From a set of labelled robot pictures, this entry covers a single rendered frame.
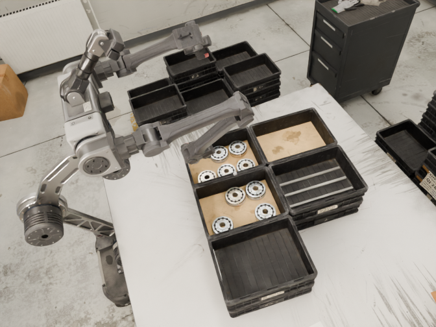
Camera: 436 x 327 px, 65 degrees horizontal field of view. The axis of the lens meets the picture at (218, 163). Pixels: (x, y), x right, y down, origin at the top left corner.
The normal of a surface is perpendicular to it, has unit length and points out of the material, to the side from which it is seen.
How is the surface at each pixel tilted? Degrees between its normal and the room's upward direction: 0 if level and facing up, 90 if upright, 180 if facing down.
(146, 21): 90
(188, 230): 0
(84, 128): 0
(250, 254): 0
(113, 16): 90
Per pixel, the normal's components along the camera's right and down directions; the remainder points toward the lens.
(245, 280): -0.11, -0.61
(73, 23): 0.37, 0.71
